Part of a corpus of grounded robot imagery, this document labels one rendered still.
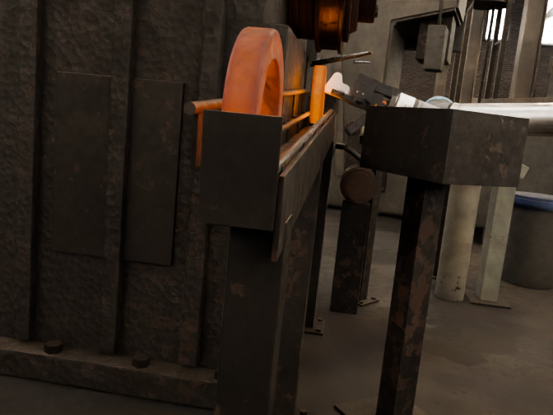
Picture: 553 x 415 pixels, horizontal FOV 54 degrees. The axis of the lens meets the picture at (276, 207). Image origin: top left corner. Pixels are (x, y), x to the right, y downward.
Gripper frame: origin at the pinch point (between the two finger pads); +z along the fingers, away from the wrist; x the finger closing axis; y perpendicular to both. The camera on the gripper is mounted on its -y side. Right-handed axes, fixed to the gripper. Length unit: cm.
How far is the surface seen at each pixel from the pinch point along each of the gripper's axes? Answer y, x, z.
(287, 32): 6.9, 30.1, 8.0
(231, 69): -6, 99, -1
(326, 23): 16.6, -3.8, 5.1
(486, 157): -2, 41, -38
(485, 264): -38, -82, -85
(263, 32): -1, 95, -1
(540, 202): -6, -113, -104
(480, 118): 4, 43, -34
